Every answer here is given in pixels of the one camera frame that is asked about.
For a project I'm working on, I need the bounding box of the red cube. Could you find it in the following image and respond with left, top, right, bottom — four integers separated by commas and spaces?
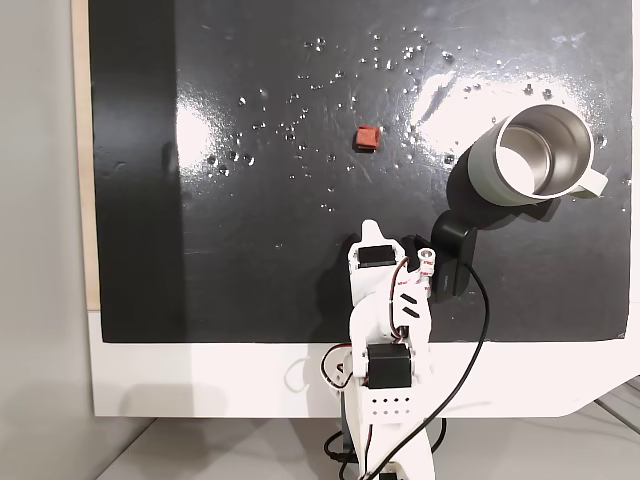
354, 125, 383, 153

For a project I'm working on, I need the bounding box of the pale green steel mug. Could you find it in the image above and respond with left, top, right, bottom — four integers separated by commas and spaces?
466, 103, 610, 207

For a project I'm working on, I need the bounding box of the black camera cable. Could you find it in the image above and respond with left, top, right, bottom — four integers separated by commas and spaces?
361, 261, 491, 480

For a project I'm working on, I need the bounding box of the beige wooden board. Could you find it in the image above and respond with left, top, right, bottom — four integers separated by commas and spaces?
71, 0, 103, 312

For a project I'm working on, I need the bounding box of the black camera box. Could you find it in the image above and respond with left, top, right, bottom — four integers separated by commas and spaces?
429, 209, 480, 305

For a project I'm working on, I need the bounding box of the black table mat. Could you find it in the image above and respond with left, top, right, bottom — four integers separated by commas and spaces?
88, 0, 633, 346

